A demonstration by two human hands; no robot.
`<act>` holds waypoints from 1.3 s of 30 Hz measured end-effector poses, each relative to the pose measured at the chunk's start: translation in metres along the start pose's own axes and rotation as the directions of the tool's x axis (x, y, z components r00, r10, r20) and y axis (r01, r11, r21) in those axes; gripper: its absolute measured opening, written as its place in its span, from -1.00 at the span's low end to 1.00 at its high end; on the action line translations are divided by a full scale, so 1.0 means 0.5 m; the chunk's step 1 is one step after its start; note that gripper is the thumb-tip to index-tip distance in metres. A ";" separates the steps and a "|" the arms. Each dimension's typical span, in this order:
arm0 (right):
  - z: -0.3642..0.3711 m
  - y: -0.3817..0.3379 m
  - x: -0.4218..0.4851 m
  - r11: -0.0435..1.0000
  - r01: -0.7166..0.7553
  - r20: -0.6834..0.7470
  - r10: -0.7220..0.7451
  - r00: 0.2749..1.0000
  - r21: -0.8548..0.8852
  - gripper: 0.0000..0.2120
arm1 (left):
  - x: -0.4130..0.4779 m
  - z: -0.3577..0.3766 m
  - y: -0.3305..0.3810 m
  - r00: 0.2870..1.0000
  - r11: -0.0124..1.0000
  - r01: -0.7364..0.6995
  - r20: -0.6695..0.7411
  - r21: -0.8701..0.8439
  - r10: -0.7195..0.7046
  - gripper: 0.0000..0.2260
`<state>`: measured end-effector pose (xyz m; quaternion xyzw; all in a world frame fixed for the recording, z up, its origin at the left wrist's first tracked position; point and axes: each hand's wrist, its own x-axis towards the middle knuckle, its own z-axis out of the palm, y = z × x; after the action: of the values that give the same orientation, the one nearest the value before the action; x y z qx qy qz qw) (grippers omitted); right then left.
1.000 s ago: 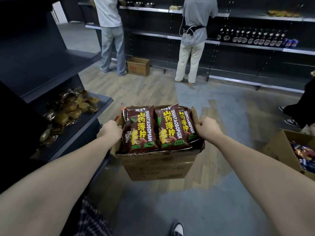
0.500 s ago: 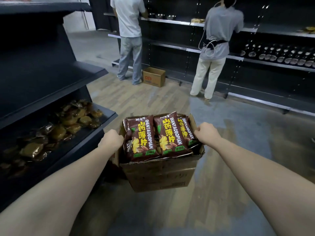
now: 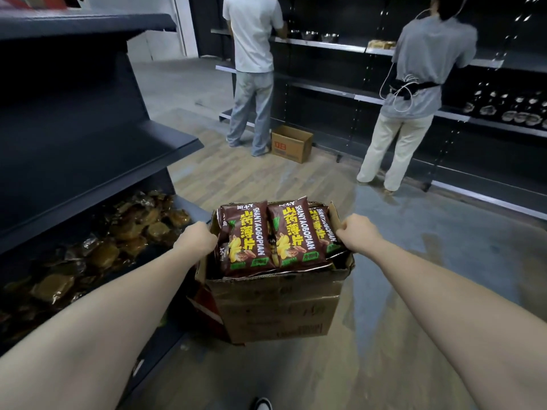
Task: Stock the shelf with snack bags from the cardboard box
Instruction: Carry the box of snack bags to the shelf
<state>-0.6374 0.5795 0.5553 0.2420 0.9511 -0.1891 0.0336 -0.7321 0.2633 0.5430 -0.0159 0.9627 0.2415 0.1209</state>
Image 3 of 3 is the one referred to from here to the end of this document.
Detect person's left hand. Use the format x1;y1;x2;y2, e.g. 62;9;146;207
172;220;219;267

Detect person's right hand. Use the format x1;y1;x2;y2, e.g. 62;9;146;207
334;214;386;257

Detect pile of brown snacks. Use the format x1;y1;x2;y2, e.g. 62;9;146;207
215;196;345;278

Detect brown cardboard box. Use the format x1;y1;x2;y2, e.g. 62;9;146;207
195;202;356;345

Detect dark grey metal shelf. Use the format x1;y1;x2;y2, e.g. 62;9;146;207
0;12;213;410

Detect person's left forearm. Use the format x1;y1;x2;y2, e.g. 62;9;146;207
0;247;202;410

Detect person's right forearm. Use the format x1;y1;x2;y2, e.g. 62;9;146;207
366;241;547;410

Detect red-orange flat carton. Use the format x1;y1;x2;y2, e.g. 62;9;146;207
187;285;232;343

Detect pile of wrapped pastries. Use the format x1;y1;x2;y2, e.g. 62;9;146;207
0;190;194;338

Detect tan carton with red print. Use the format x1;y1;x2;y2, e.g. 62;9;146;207
271;125;315;165

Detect black waist pack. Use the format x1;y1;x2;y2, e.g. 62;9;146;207
387;78;442;101

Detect white cable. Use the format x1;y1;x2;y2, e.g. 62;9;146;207
378;0;471;114

